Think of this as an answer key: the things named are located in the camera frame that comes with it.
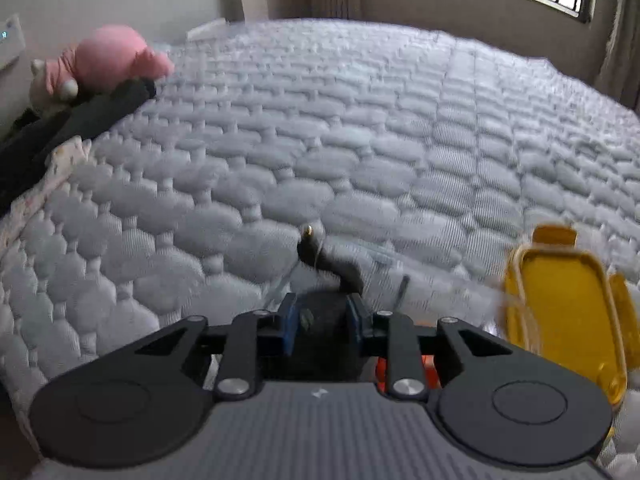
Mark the white wall switch panel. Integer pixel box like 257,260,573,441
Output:
0,13,26,70

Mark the floral white blanket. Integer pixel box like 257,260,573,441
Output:
1,136,92,252

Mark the grey window curtain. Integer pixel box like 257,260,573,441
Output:
594,0,639,113

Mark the clear glass food container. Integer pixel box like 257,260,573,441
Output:
246,236,508,335

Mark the yellow plastic container lid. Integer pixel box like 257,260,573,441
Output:
503,224,639,408

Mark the red toy tomato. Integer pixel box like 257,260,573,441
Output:
374,356,442,393

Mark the pink plush toy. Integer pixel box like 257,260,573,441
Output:
29,25,175,117

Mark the grey quilted mattress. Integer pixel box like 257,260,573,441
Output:
0,17,640,466

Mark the black cloth on bed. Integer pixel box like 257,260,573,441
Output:
1,78,156,214

